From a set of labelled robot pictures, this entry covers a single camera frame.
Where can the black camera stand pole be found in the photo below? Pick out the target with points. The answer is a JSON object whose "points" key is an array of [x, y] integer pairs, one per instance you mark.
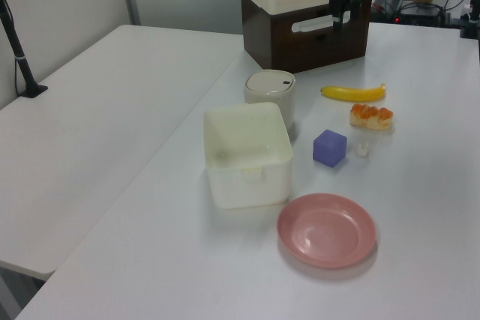
{"points": [[17, 50]]}

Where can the small white lidded bin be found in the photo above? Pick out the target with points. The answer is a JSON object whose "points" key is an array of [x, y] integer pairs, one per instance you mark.
{"points": [[270, 94]]}

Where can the white square open container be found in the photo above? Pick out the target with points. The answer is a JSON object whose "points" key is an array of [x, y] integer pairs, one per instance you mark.
{"points": [[247, 155]]}

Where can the purple cube block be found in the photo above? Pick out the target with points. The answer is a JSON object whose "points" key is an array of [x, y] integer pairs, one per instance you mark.
{"points": [[329, 148]]}

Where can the pink plastic plate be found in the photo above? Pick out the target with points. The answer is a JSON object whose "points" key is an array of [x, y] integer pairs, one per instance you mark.
{"points": [[327, 231]]}

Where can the yellow toy banana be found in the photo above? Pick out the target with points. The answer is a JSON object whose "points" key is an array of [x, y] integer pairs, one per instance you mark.
{"points": [[354, 93]]}

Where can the black electronics box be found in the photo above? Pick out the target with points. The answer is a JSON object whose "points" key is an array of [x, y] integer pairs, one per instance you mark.
{"points": [[420, 13]]}

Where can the bread with orange topping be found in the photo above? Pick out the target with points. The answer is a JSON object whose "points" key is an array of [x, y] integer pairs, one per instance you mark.
{"points": [[372, 116]]}

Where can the dark brown drawer cabinet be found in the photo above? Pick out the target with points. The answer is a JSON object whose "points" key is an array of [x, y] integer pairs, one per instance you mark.
{"points": [[300, 37]]}

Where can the black table clamp mount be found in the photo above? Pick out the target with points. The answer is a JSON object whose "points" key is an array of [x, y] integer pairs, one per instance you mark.
{"points": [[471, 16]]}

